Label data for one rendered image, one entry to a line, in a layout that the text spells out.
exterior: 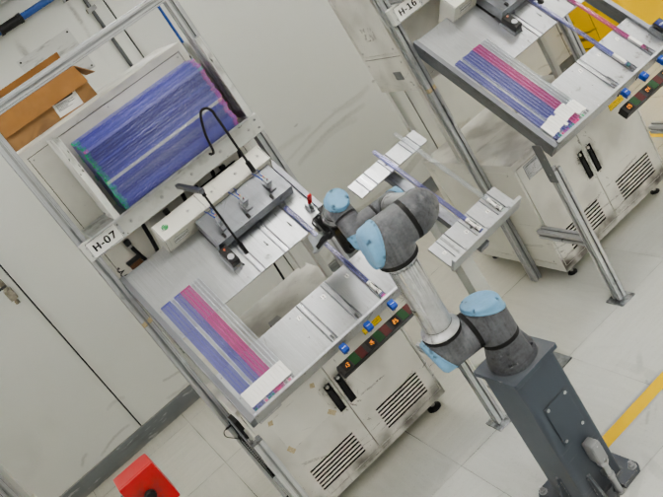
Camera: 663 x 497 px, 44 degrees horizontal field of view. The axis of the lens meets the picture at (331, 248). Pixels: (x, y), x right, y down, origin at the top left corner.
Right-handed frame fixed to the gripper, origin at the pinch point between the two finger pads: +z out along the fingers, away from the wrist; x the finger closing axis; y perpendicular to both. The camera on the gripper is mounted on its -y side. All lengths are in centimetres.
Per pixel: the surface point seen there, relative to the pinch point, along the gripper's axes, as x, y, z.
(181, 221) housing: 32, 42, 10
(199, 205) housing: 23.1, 42.0, 9.9
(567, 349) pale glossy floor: -52, -85, 42
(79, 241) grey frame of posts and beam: 62, 57, 7
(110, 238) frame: 54, 51, 6
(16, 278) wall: 90, 115, 141
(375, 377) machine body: 11, -42, 47
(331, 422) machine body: 34, -44, 48
